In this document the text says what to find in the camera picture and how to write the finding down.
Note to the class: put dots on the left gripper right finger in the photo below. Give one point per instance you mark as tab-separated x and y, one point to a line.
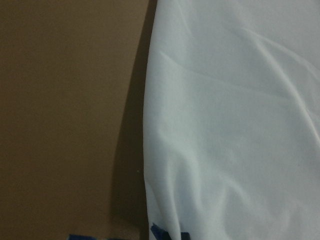
161	234

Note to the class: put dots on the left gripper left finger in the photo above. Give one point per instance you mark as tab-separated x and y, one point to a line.
84	237

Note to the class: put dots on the light blue t-shirt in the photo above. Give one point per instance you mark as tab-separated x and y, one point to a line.
231	119

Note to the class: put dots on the brown paper table cover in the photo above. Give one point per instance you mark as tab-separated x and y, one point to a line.
72	79

